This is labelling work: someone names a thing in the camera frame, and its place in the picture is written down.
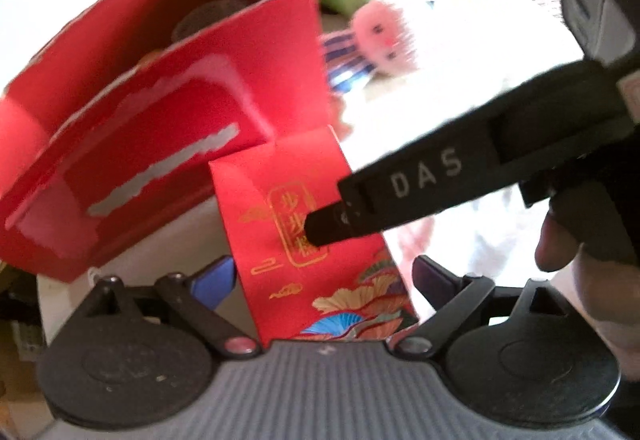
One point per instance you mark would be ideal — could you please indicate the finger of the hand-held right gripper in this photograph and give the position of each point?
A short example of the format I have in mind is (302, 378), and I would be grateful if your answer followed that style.
(327, 225)

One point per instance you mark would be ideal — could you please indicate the red cardboard box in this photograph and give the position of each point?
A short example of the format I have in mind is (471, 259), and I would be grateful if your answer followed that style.
(125, 129)

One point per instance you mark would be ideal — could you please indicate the red envelope gold print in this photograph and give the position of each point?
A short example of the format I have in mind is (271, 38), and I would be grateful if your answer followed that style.
(280, 270)

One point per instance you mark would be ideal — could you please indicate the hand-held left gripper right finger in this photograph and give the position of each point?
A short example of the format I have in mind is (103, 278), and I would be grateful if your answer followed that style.
(435, 282)

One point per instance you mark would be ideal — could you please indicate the person's right hand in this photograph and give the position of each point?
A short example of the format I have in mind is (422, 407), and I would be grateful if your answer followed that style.
(557, 247)

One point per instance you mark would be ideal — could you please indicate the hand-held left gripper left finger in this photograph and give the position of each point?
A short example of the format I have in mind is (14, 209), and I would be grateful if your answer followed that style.
(215, 282)

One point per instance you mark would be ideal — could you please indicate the white plush toy plaid clothes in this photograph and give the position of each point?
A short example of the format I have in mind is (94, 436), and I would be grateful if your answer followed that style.
(390, 34)

